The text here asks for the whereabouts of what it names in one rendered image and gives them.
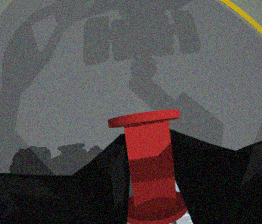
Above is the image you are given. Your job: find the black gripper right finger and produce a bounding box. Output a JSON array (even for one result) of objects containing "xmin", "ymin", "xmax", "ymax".
[{"xmin": 170, "ymin": 129, "xmax": 262, "ymax": 224}]

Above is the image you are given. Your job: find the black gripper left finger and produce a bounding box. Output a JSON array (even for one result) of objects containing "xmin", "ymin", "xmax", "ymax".
[{"xmin": 0, "ymin": 133, "xmax": 130, "ymax": 224}]

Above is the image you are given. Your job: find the grey crank handle with red knob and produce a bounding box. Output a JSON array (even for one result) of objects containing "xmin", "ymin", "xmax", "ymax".
[{"xmin": 108, "ymin": 109, "xmax": 187, "ymax": 224}]

